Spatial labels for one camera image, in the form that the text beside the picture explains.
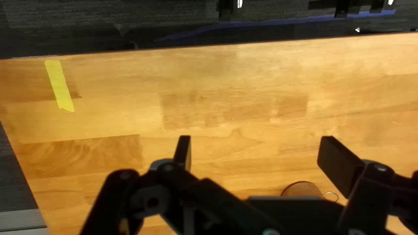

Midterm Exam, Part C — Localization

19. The yellow tape strip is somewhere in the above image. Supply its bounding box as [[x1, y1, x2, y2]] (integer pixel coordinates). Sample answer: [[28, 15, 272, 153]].
[[44, 60, 75, 113]]

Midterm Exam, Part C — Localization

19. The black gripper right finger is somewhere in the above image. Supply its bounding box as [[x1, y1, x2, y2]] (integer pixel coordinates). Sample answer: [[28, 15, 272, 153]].
[[317, 136, 365, 198]]

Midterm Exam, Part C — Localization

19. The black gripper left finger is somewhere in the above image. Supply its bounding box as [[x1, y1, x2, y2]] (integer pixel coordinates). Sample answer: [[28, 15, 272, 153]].
[[174, 136, 191, 171]]

